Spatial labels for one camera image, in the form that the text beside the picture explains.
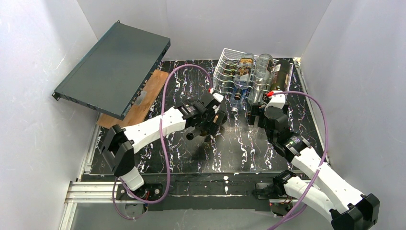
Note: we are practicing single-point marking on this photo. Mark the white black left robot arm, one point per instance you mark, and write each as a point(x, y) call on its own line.
point(120, 144)

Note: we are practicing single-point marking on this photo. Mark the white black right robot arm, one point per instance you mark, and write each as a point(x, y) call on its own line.
point(344, 206)

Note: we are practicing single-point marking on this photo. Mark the clear square bottle black cap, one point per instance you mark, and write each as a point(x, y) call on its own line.
point(243, 73)

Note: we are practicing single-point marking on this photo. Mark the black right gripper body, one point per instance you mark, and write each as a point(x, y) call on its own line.
point(256, 112)

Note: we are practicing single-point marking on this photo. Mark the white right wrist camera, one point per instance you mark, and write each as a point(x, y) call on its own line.
point(276, 98)

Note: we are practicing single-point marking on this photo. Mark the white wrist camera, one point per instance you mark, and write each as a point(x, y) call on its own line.
point(276, 98)
point(217, 96)

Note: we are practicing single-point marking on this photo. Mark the white wire wine rack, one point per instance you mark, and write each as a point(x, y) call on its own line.
point(228, 64)

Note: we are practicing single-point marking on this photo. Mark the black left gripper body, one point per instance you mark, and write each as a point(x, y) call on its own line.
point(211, 119)

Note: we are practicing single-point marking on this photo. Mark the brown wooden board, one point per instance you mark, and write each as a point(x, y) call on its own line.
point(141, 105)

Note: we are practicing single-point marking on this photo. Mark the dark grey rack server box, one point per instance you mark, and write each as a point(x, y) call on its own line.
point(113, 73)

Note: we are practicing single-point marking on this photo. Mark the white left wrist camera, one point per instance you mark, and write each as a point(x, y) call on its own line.
point(217, 96)

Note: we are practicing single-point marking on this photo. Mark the blue square glass bottle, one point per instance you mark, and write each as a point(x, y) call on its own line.
point(238, 101)

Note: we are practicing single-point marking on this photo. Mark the dark green wine bottle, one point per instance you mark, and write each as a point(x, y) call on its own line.
point(281, 76)

